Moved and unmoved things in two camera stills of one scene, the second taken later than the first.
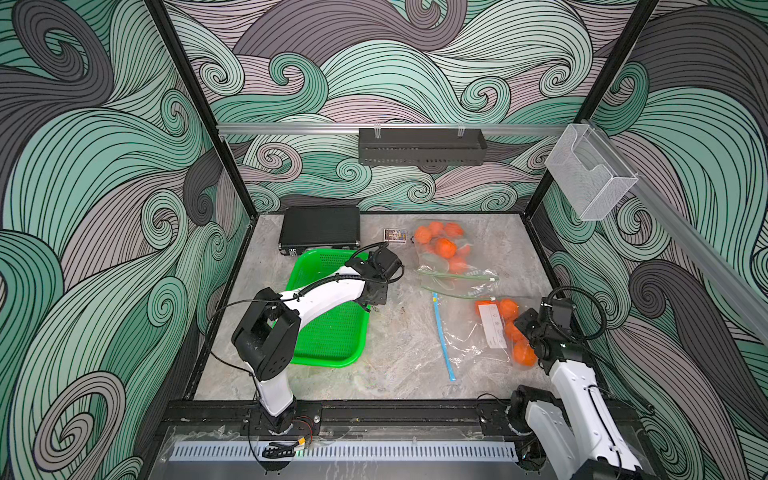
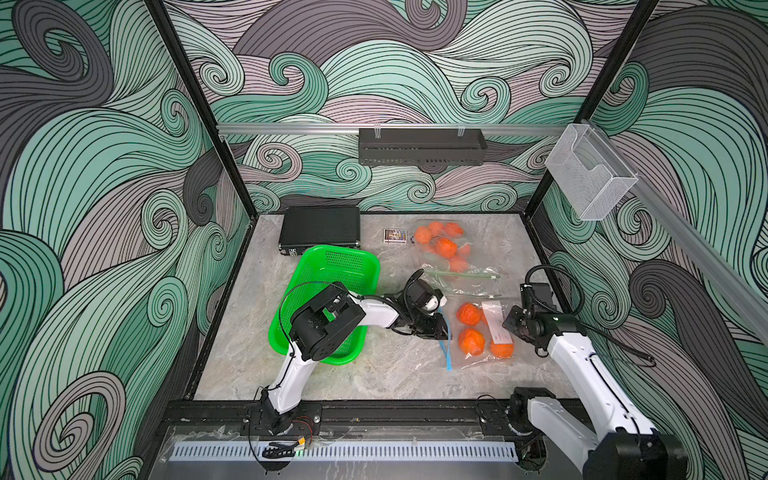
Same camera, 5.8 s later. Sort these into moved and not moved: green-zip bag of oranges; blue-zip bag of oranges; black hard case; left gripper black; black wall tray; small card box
Moved: blue-zip bag of oranges; left gripper black
Not moved: black wall tray; black hard case; small card box; green-zip bag of oranges
